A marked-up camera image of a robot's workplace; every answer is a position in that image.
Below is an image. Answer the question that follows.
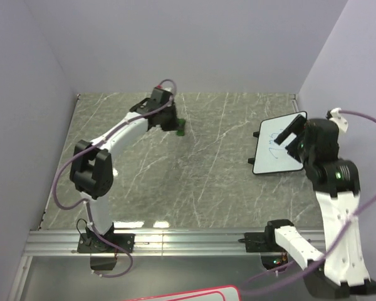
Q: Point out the green whiteboard eraser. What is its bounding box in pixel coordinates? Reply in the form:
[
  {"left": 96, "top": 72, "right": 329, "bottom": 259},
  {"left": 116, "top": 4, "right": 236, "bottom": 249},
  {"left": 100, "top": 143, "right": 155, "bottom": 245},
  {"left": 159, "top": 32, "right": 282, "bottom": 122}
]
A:
[{"left": 175, "top": 119, "right": 186, "bottom": 137}]

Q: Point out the small white whiteboard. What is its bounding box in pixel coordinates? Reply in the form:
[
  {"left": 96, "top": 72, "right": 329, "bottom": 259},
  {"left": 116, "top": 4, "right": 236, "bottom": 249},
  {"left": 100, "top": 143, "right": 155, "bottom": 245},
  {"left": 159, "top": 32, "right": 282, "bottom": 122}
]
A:
[{"left": 248, "top": 111, "right": 307, "bottom": 175}]

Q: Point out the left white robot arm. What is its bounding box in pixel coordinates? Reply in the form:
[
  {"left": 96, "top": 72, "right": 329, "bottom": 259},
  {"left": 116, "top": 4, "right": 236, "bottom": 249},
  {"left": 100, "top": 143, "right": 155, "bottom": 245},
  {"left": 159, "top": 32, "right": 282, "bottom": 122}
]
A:
[{"left": 70, "top": 86, "right": 185, "bottom": 252}]

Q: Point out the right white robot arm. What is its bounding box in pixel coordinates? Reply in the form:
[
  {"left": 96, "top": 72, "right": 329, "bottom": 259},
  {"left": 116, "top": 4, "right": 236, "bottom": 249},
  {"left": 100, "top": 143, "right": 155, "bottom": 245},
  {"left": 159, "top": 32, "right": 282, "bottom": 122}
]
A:
[{"left": 264, "top": 114, "right": 376, "bottom": 300}]

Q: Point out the pink bordered white board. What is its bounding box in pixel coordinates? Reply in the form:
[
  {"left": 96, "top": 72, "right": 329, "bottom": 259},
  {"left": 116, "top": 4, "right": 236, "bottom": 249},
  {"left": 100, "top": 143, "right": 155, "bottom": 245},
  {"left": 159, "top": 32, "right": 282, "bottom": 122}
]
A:
[{"left": 132, "top": 285, "right": 241, "bottom": 301}]

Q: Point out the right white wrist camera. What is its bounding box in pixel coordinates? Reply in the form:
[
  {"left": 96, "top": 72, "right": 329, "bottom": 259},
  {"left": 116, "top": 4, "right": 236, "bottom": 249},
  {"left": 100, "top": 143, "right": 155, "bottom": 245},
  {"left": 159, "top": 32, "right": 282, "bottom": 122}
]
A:
[{"left": 326, "top": 108, "right": 348, "bottom": 134}]

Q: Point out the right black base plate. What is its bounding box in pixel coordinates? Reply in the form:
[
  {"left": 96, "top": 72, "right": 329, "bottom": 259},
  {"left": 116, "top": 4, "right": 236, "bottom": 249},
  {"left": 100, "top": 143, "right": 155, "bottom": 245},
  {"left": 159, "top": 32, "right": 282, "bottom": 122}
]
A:
[{"left": 238, "top": 232, "right": 278, "bottom": 253}]

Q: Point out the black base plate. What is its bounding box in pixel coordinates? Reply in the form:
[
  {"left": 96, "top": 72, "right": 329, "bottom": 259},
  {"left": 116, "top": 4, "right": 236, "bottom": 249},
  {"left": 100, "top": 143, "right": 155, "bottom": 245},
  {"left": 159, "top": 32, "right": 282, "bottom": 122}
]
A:
[
  {"left": 238, "top": 232, "right": 278, "bottom": 253},
  {"left": 77, "top": 232, "right": 135, "bottom": 253}
]

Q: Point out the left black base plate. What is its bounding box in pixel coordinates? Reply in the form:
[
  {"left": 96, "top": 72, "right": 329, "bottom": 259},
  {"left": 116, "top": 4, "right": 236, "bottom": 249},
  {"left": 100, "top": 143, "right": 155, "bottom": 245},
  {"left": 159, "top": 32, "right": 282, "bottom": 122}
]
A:
[{"left": 77, "top": 232, "right": 135, "bottom": 253}]

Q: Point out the aluminium mounting rail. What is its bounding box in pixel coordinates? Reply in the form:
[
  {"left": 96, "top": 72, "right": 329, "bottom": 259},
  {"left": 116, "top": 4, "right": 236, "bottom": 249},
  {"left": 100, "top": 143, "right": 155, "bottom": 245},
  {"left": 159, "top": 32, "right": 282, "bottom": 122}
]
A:
[{"left": 24, "top": 228, "right": 328, "bottom": 256}]

